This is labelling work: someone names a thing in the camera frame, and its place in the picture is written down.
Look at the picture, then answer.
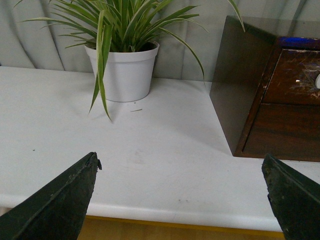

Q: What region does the brown wooden drawer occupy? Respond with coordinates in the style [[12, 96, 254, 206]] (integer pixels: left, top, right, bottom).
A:
[[262, 49, 320, 106]]

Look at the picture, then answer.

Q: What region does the dark wooden drawer cabinet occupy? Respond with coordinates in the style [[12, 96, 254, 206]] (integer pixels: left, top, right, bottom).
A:
[[210, 16, 320, 162]]

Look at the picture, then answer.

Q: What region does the white plastic plant pot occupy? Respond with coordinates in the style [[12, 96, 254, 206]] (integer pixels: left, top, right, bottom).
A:
[[84, 41, 160, 103]]

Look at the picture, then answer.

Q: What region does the white drawer handle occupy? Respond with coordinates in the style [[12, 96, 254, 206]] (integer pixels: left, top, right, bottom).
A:
[[315, 74, 320, 89]]

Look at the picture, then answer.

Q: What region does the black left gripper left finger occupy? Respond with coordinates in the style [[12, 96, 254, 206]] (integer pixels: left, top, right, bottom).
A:
[[0, 152, 102, 240]]

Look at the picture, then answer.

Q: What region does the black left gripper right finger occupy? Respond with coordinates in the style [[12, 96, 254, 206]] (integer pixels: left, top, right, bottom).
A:
[[261, 154, 320, 240]]

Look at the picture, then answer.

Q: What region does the green striped spider plant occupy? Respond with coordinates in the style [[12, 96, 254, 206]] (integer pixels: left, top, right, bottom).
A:
[[14, 0, 246, 122]]

